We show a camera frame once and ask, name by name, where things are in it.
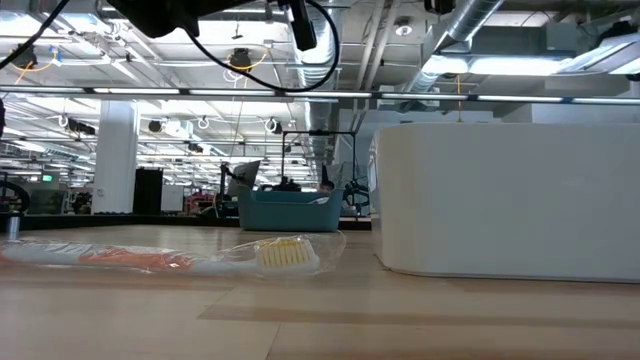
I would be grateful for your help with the teal plastic bin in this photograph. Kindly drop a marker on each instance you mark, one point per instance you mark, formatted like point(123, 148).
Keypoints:
point(290, 212)

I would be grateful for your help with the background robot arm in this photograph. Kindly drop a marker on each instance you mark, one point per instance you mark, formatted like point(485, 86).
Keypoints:
point(356, 195)
point(285, 185)

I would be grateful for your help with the background monitor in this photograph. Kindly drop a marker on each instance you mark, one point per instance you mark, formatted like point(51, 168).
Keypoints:
point(247, 175)

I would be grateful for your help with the white pillar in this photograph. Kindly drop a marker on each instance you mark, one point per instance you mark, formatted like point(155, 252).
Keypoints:
point(115, 165)

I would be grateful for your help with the long ceiling light bar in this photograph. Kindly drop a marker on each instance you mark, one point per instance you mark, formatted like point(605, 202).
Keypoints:
point(425, 96)

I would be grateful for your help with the purple toothbrush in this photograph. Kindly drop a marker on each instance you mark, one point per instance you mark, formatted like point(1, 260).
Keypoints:
point(130, 259)

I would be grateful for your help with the silver ventilation duct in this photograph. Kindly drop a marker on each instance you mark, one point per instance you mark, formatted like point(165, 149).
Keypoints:
point(470, 20)
point(315, 70)

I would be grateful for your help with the black cabinet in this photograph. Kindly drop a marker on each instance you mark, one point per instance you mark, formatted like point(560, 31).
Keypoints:
point(147, 192)

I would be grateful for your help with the silver metal can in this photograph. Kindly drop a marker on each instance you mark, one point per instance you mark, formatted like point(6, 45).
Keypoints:
point(13, 226)

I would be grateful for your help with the person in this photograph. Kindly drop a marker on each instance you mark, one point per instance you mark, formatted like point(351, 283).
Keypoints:
point(326, 187)

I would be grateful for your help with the white plastic bin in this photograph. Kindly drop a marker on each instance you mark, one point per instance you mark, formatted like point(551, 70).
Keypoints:
point(500, 200)

